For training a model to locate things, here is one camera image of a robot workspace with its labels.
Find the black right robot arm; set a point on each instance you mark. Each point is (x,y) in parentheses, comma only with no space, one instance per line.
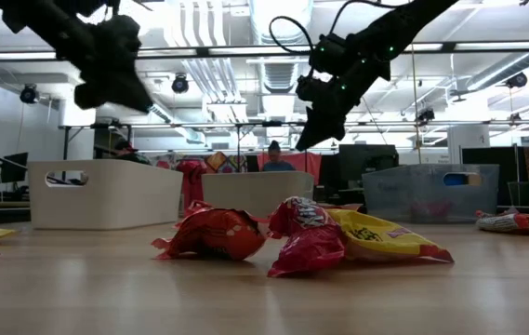
(403,23)

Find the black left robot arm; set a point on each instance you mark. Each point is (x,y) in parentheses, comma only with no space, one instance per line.
(50,23)

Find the colourful patterned cloth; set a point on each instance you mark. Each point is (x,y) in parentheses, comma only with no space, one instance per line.
(220,162)

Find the black partition panel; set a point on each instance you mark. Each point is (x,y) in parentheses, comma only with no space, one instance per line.
(508,177)

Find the red-orange candy packet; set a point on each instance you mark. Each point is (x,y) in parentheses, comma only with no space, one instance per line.
(213,237)

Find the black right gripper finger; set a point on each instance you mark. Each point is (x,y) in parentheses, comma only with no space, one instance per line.
(337,129)
(315,130)

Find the silver ventilation duct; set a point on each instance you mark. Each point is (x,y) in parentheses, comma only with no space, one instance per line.
(280,74)

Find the red hanging cloth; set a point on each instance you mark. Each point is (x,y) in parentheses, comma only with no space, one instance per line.
(303,162)

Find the black overhead light beam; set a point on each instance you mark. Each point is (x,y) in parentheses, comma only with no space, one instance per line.
(201,52)

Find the white plastic bin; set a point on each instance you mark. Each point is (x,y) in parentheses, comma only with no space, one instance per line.
(115,200)

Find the thin vertical pole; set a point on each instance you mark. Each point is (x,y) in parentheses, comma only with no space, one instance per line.
(415,102)

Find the translucent grey plastic bin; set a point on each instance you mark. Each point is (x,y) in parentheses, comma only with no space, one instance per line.
(394,195)

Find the black computer monitor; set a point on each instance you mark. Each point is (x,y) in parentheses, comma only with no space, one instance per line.
(368,160)
(14,167)

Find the light grey plastic bin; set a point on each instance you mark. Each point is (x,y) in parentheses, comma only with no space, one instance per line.
(255,191)

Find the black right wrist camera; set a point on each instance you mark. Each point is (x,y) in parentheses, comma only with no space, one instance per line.
(331,53)

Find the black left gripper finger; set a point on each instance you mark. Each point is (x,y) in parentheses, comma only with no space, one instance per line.
(129,97)
(92,97)

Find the black stand frame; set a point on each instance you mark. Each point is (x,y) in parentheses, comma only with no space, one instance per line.
(238,149)

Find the red draped garment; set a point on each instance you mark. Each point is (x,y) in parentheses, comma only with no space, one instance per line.
(192,179)

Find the long grey horizontal rail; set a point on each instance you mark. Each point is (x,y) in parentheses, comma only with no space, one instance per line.
(385,124)

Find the black ceiling spotlight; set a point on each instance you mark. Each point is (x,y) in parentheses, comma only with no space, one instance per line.
(29,94)
(426,116)
(180,84)
(517,80)

